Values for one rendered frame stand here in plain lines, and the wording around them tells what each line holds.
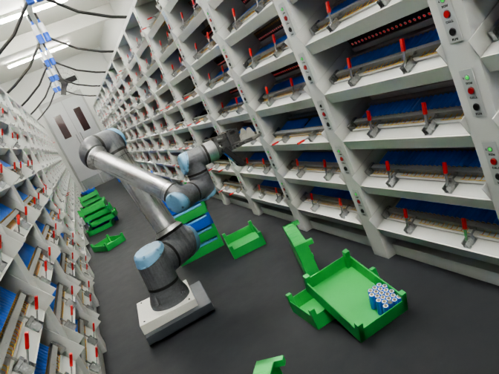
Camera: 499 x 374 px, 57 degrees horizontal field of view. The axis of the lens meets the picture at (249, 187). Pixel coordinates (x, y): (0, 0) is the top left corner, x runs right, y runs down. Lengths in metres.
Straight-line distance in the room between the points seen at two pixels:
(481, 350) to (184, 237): 1.36
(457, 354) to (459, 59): 0.77
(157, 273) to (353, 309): 0.91
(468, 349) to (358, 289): 0.44
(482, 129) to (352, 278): 0.74
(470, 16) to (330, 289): 1.00
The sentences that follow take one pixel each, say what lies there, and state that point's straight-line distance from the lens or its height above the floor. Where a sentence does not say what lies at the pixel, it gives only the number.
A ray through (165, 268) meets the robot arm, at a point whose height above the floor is 0.27.
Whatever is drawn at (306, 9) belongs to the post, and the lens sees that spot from 1.78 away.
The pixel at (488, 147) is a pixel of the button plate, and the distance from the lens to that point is 1.29.
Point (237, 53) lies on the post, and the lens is 2.39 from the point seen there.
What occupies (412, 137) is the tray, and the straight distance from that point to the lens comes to 1.48.
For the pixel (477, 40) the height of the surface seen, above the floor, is 0.75.
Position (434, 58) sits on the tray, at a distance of 1.36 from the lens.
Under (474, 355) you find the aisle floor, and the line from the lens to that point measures 1.41.
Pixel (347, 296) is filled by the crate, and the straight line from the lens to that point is 1.68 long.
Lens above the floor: 0.89
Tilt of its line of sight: 13 degrees down
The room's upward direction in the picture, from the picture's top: 24 degrees counter-clockwise
